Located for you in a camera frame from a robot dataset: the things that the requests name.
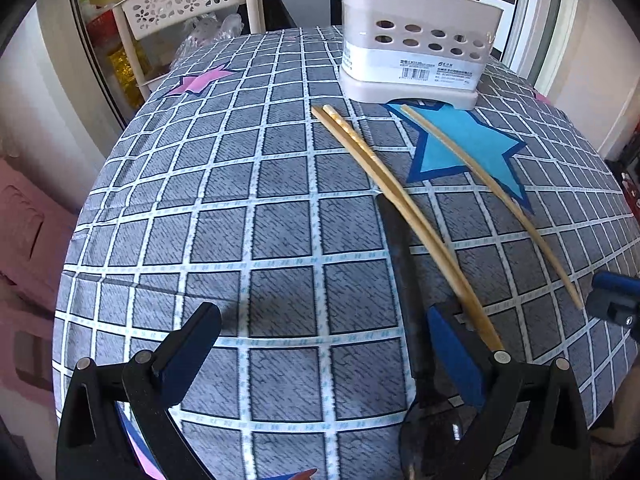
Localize grey checked star tablecloth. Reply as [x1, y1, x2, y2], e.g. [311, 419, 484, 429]
[52, 25, 640, 480]

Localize stack of pink plastic stools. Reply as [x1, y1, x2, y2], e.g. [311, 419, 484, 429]
[0, 156, 78, 306]

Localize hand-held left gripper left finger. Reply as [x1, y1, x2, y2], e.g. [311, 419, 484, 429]
[56, 302, 222, 480]

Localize bamboo chopstick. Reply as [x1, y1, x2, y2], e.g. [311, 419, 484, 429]
[322, 104, 503, 353]
[311, 105, 483, 333]
[401, 105, 584, 311]

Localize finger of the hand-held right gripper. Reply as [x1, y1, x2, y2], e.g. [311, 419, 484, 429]
[587, 271, 640, 342]

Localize white plastic rack cart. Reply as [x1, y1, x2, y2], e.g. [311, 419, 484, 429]
[112, 0, 266, 102]

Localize pink plastic stool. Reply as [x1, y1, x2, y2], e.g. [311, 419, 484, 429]
[0, 280, 58, 403]

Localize white plastic utensil holder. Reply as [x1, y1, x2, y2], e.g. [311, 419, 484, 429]
[338, 0, 504, 111]

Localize clear plastic bags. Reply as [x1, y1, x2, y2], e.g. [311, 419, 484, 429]
[172, 12, 246, 68]

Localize red container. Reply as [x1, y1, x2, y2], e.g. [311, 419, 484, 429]
[85, 5, 122, 52]

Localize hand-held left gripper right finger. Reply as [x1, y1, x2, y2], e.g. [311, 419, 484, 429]
[426, 304, 596, 480]

